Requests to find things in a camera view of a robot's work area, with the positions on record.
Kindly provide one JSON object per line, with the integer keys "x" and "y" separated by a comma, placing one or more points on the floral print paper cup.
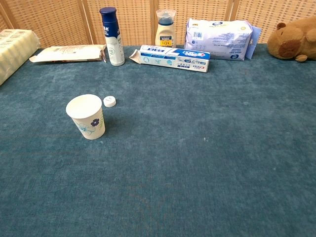
{"x": 85, "y": 116}

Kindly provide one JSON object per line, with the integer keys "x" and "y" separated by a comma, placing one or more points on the white bottle cap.
{"x": 109, "y": 101}

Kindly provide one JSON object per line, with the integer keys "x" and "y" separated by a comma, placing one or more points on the blue and white lotion bottle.
{"x": 113, "y": 42}

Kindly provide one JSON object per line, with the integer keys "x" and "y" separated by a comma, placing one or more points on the teal blue table mat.
{"x": 172, "y": 160}

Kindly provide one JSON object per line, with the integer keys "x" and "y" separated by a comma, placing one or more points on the blue white toothpaste box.
{"x": 172, "y": 59}

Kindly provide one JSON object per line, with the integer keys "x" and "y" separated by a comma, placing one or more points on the small clear lidded jar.
{"x": 165, "y": 34}

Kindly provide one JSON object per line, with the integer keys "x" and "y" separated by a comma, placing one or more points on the lilac white tissue pack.
{"x": 217, "y": 39}

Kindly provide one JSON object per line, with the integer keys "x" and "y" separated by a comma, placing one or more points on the woven bamboo folding screen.
{"x": 135, "y": 22}

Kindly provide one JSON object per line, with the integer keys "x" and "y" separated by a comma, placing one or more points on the flat cream paper packet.
{"x": 69, "y": 53}

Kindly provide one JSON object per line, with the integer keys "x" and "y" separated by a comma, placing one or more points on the brown capybara plush toy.
{"x": 293, "y": 39}

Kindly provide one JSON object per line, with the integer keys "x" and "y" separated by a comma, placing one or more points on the long pale yellow tissue pack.
{"x": 14, "y": 51}

